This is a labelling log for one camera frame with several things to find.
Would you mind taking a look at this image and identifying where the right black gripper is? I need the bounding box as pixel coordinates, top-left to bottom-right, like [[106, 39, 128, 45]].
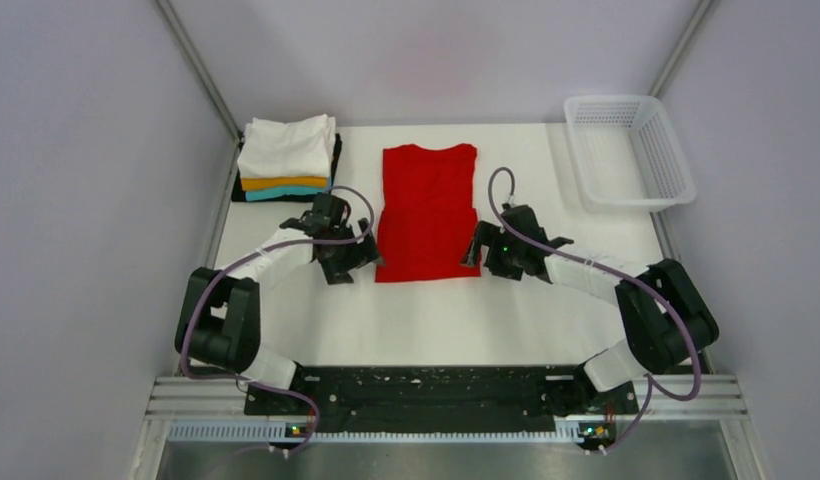
[[461, 220, 525, 281]]

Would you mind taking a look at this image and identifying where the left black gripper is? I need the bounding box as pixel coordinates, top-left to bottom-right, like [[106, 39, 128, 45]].
[[319, 217, 385, 284]]

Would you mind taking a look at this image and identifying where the red t shirt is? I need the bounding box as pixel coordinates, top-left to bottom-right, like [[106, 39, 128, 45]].
[[375, 143, 480, 283]]

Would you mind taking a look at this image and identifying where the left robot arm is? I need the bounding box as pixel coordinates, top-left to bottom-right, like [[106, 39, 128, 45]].
[[174, 210, 381, 414]]

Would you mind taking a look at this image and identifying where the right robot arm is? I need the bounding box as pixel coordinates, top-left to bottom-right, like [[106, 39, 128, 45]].
[[461, 205, 719, 413]]

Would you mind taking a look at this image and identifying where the white folded t shirt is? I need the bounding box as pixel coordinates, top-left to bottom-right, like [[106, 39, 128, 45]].
[[237, 114, 336, 179]]

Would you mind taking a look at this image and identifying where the teal folded t shirt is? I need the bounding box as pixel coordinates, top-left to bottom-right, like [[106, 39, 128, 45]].
[[244, 186, 327, 202]]

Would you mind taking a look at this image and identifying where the yellow folded t shirt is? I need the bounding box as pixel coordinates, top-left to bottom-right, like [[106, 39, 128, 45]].
[[240, 176, 330, 192]]

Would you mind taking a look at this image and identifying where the black folded t shirt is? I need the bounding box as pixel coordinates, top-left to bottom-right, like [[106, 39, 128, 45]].
[[231, 134, 344, 204]]

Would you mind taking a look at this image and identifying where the white plastic basket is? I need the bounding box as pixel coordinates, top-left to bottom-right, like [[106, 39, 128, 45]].
[[563, 95, 697, 214]]

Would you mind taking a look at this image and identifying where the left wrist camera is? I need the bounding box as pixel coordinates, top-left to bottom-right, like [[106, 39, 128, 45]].
[[309, 193, 350, 228]]

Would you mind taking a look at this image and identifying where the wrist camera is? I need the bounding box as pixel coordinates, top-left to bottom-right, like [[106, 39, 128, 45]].
[[501, 203, 541, 236], [309, 193, 350, 228]]

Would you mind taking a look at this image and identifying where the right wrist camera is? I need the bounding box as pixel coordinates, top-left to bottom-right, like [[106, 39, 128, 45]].
[[501, 203, 541, 236]]

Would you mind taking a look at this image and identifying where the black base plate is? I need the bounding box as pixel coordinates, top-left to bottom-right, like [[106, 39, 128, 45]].
[[244, 366, 639, 434]]

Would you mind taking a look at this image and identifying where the aluminium frame rail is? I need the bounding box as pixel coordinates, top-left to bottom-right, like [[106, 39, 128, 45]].
[[145, 376, 748, 445]]

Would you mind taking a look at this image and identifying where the left corner metal post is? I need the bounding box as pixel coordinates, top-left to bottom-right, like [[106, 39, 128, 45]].
[[152, 0, 241, 143]]

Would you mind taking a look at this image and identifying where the corner metal post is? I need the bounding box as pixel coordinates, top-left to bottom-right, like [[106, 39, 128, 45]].
[[152, 0, 241, 143], [648, 0, 721, 98]]

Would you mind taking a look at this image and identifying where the right corner metal post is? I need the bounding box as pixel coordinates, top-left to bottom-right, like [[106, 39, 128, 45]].
[[648, 0, 721, 98]]

